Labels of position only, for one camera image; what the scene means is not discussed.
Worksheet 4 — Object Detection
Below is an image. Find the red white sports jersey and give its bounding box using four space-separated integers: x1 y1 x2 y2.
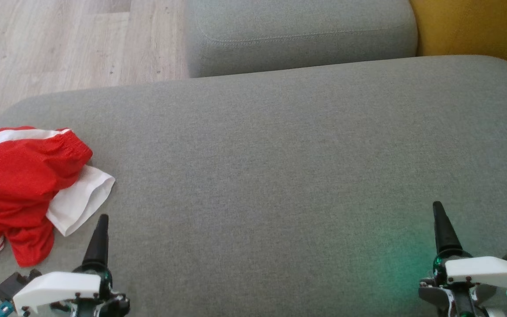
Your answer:
0 165 116 268

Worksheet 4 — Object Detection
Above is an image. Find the small grey sofa cushion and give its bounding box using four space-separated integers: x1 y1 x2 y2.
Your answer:
185 0 419 79

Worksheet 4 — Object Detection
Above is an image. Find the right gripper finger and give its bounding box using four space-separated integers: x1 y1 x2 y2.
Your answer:
433 201 462 257

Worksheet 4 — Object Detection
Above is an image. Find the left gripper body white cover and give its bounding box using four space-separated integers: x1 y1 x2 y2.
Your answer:
13 265 130 317

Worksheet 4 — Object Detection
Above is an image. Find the large grey sofa seat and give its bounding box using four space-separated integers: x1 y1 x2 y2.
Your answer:
0 55 507 317

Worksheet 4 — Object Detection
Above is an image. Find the yellow sofa backrest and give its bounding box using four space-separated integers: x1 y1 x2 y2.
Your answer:
410 0 507 81

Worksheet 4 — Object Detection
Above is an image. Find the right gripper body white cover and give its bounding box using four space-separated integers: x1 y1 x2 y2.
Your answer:
419 250 507 317

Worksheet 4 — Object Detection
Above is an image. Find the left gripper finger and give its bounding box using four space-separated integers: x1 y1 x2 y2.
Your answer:
82 214 110 271

